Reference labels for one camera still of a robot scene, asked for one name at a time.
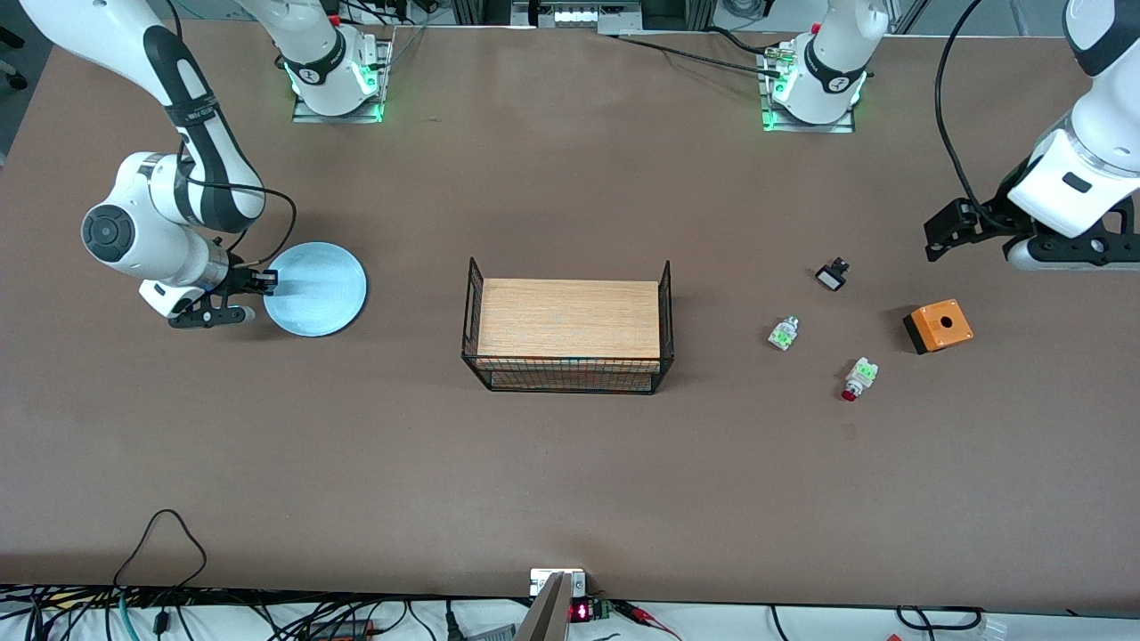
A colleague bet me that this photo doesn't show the light blue round plate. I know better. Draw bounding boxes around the light blue round plate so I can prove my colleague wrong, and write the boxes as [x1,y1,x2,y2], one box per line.
[263,241,368,338]

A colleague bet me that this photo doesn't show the red push button switch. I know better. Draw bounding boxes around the red push button switch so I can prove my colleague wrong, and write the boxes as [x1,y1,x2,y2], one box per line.
[841,357,880,402]

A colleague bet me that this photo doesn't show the light wooden board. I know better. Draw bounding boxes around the light wooden board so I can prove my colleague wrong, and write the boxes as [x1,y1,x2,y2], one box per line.
[477,279,662,372]

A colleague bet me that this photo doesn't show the black power adapter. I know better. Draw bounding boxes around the black power adapter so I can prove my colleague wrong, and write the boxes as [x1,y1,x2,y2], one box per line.
[307,619,377,641]

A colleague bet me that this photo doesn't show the aluminium profile bar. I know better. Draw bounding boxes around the aluminium profile bar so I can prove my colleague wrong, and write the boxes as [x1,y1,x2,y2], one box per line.
[515,572,573,641]

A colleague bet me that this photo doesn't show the red black test leads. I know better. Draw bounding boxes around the red black test leads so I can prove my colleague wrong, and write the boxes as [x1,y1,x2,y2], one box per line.
[613,601,683,641]

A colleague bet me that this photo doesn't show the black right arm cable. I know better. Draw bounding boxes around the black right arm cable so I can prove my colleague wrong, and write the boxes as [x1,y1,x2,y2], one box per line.
[183,174,298,268]

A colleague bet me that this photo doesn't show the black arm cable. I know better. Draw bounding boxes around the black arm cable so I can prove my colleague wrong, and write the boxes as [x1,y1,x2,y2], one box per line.
[183,174,298,268]
[934,0,1007,229]

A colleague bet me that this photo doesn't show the orange push-button enclosure box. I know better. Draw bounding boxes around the orange push-button enclosure box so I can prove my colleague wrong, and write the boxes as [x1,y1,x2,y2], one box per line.
[902,299,974,355]

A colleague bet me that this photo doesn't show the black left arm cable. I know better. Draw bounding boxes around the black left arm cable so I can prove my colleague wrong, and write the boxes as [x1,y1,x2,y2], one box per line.
[934,0,1007,229]

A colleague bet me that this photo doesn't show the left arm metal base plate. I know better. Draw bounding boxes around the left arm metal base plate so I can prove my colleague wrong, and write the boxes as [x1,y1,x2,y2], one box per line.
[757,43,858,134]

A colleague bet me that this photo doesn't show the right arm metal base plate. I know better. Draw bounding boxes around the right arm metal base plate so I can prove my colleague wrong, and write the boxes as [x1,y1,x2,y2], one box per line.
[292,27,395,124]

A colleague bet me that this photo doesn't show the black looped table cable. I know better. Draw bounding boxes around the black looped table cable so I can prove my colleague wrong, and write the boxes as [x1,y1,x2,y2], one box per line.
[114,509,208,590]

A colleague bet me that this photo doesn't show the black cable to base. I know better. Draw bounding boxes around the black cable to base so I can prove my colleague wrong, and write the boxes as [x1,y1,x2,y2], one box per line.
[615,34,789,79]

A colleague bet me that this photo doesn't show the black wire basket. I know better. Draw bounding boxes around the black wire basket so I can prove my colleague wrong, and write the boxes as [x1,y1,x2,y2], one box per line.
[460,257,674,395]

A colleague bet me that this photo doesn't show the black coiled cable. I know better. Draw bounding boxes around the black coiled cable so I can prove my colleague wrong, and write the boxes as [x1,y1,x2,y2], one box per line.
[895,605,986,633]

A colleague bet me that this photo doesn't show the white mounting bracket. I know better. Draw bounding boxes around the white mounting bracket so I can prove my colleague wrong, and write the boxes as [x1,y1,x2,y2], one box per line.
[530,568,587,597]

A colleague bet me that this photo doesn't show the aluminium frame with connectors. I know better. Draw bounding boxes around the aluminium frame with connectors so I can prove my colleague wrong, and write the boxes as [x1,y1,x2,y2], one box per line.
[511,0,644,37]

